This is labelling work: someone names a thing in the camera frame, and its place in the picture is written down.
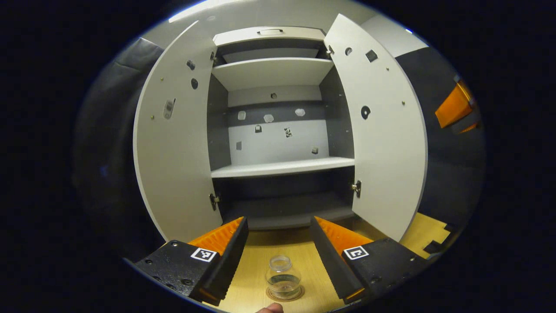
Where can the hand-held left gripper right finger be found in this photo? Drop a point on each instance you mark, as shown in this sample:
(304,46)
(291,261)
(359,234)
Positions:
(330,261)

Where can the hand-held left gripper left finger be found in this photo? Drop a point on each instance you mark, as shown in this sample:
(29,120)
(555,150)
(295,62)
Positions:
(228,261)

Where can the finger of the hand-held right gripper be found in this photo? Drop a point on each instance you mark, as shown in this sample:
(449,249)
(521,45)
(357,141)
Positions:
(469,124)
(454,106)

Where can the clear plastic bottle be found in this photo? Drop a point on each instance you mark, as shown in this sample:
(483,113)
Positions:
(283,278)

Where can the round brown coaster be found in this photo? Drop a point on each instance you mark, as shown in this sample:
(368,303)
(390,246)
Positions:
(284,299)

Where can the white cabinet shelf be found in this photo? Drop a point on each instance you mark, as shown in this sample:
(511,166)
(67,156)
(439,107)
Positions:
(269,74)
(282,167)

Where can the white and grey cabinet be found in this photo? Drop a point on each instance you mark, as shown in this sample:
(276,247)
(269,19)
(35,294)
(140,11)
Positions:
(219,130)

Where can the white cabinet drawer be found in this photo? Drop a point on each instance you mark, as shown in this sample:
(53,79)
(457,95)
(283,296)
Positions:
(299,34)

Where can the black backdrop cloth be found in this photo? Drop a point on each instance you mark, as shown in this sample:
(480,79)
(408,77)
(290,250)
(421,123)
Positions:
(108,152)
(447,174)

